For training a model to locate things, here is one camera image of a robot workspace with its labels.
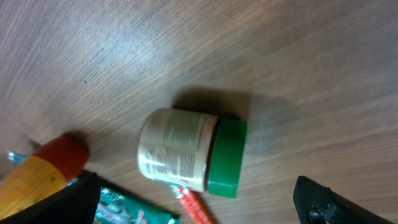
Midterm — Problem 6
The red stick sachet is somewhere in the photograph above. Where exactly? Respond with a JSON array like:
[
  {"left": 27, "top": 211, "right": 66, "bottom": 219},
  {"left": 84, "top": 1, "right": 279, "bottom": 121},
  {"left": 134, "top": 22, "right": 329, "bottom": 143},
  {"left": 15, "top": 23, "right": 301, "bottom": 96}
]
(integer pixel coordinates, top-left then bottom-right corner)
[{"left": 170, "top": 185, "right": 216, "bottom": 224}]

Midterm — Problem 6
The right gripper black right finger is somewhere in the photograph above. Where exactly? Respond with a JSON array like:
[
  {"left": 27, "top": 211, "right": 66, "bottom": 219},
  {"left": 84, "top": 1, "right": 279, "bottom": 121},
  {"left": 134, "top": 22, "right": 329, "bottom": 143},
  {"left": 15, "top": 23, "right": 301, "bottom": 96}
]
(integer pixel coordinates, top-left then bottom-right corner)
[{"left": 293, "top": 176, "right": 392, "bottom": 224}]

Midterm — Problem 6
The green-lidded white spice jar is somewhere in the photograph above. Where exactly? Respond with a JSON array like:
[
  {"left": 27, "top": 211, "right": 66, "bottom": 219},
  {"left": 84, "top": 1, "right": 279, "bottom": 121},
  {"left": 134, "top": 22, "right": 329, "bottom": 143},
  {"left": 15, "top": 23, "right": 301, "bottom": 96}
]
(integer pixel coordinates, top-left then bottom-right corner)
[{"left": 137, "top": 108, "right": 248, "bottom": 198}]

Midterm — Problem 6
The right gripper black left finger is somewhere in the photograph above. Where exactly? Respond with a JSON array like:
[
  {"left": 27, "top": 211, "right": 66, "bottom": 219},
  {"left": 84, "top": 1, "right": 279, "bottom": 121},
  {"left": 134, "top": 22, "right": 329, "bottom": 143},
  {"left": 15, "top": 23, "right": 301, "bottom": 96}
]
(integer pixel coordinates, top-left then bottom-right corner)
[{"left": 1, "top": 173, "right": 101, "bottom": 224}]

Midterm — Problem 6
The sriracha bottle with green cap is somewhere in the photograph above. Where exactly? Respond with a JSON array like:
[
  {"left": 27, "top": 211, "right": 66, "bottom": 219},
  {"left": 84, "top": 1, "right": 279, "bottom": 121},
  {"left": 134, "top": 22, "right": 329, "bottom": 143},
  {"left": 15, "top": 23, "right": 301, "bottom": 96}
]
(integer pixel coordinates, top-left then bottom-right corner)
[{"left": 1, "top": 135, "right": 90, "bottom": 220}]

